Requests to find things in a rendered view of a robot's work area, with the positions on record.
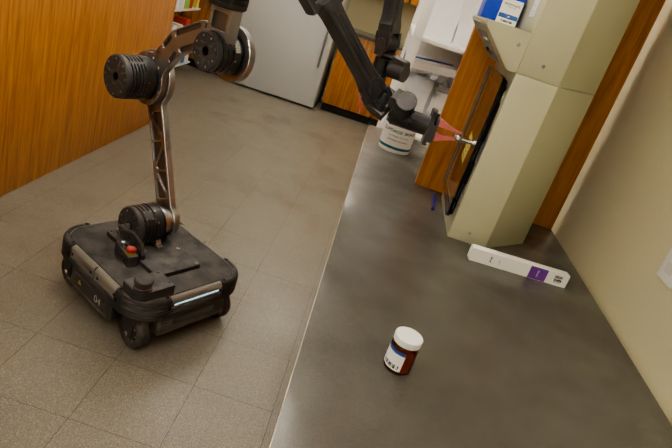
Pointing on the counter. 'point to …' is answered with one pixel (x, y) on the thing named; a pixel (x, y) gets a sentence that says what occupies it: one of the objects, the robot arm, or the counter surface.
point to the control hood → (505, 41)
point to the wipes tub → (396, 139)
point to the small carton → (509, 12)
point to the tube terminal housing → (546, 92)
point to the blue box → (498, 0)
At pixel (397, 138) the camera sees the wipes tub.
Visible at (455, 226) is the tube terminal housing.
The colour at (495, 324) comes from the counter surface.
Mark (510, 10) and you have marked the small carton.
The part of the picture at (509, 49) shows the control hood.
